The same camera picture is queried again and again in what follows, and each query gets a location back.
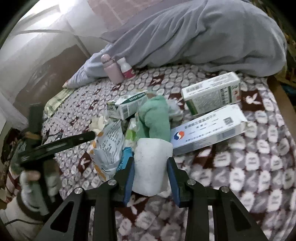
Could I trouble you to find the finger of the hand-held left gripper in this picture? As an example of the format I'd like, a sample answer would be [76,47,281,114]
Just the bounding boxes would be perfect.
[17,131,96,165]
[28,104,44,139]

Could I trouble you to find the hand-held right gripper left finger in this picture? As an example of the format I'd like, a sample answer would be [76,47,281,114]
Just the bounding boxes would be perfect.
[35,156,136,241]

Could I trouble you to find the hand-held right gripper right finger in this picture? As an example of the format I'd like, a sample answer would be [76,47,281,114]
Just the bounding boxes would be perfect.
[166,157,269,241]

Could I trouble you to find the white tissue wad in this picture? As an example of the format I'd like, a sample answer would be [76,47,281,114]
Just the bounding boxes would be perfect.
[133,138,174,197]

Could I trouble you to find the white orange snack bag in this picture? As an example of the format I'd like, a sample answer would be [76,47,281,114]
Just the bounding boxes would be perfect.
[87,119,125,182]

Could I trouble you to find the blue white medicine box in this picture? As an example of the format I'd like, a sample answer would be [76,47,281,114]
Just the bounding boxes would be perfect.
[170,104,248,156]

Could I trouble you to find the person's left hand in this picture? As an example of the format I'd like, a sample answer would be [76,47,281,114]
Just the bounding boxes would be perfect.
[19,170,41,204]

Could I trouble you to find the blue packet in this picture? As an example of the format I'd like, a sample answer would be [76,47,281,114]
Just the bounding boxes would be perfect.
[116,147,133,174]

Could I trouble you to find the plaid cloth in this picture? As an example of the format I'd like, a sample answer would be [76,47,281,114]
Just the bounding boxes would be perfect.
[44,88,75,117]

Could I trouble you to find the crumpled tissue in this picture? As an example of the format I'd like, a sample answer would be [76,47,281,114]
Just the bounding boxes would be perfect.
[90,115,109,135]

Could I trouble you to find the dark floral cloth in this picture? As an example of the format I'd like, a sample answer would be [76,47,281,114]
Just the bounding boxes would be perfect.
[0,128,30,202]

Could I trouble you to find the green white packet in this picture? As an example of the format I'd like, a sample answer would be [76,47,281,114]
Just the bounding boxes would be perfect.
[125,118,139,142]

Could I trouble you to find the green towel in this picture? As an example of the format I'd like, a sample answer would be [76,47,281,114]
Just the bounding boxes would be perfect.
[136,94,171,142]

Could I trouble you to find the small white green box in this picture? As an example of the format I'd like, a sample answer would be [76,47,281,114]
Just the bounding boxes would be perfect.
[106,90,148,120]

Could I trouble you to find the crumpled white paper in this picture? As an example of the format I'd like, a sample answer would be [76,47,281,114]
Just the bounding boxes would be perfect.
[165,97,185,122]

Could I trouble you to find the sheer mosquito net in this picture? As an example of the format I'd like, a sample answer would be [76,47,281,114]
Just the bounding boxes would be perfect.
[0,5,102,130]

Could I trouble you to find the pink bottle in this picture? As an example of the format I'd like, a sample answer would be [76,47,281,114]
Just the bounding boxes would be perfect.
[100,54,124,85]

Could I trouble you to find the printed blanket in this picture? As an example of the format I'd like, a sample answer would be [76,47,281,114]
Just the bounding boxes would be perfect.
[42,64,296,241]

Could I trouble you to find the white bottle red label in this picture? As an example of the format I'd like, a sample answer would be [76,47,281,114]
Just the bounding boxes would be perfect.
[117,57,136,80]

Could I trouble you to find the large white green box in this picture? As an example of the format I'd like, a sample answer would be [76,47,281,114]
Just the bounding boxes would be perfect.
[181,72,241,115]

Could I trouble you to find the pink plaid pillow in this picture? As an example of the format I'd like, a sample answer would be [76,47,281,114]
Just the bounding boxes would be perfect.
[88,0,148,40]

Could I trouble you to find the grey blanket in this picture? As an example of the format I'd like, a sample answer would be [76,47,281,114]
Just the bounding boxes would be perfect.
[62,0,288,90]

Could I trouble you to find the wooden bed frame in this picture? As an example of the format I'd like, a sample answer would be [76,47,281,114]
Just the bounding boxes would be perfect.
[266,75,296,139]

